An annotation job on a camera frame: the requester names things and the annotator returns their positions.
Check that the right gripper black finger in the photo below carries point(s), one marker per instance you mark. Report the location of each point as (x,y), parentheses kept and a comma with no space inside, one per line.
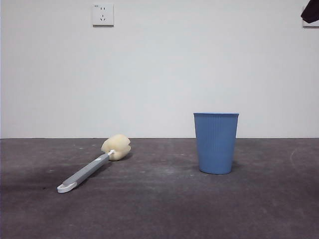
(311,12)

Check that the blue ribbed plastic cup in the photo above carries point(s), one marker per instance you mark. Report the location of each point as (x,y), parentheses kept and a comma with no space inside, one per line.
(216,144)

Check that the grey cup brush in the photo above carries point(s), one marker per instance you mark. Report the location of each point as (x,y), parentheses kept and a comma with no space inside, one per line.
(84,171)

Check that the white wall socket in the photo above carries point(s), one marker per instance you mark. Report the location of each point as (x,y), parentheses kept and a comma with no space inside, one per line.
(305,24)
(103,15)

